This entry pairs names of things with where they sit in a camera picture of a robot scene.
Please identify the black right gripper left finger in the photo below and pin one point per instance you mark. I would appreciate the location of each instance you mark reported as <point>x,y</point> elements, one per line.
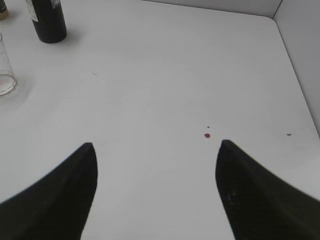
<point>57,206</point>

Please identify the transparent plastic cup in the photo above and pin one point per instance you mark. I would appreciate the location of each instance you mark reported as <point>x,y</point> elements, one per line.
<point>7,78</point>

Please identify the orange juice bottle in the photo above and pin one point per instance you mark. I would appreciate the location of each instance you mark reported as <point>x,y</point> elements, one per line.
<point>3,10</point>

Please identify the dark red wine bottle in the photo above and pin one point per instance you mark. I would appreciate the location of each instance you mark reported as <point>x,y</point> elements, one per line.
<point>48,20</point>

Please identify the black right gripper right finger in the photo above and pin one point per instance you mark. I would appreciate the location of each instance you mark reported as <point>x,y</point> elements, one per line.
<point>258,204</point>

